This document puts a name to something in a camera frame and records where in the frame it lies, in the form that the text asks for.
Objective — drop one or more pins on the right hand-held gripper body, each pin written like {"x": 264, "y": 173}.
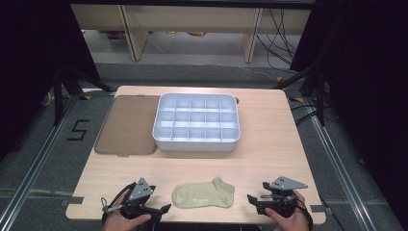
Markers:
{"x": 282, "y": 199}

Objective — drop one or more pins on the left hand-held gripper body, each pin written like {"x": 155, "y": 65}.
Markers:
{"x": 141, "y": 191}

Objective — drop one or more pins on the pale green sock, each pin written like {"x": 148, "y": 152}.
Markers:
{"x": 198, "y": 194}

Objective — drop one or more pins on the white divided storage box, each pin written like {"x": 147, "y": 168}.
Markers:
{"x": 195, "y": 146}

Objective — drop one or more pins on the person's right hand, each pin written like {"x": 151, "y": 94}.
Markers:
{"x": 295, "y": 223}

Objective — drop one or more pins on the person's left hand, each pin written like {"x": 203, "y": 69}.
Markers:
{"x": 118, "y": 223}

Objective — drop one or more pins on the grey tape piece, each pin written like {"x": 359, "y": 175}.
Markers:
{"x": 317, "y": 208}
{"x": 73, "y": 200}

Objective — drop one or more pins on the brown translucent lid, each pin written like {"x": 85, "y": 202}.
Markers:
{"x": 128, "y": 125}

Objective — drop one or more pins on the black metal stand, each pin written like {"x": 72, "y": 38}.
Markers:
{"x": 320, "y": 96}
{"x": 57, "y": 96}

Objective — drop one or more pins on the black curtain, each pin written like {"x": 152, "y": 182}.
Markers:
{"x": 369, "y": 80}
{"x": 32, "y": 64}

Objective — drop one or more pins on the beige wooden desk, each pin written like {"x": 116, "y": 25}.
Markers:
{"x": 192, "y": 19}

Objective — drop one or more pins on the black crossbar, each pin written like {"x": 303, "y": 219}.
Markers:
{"x": 192, "y": 2}

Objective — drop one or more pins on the aluminium floor rail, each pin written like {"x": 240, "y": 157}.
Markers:
{"x": 35, "y": 166}
{"x": 340, "y": 173}

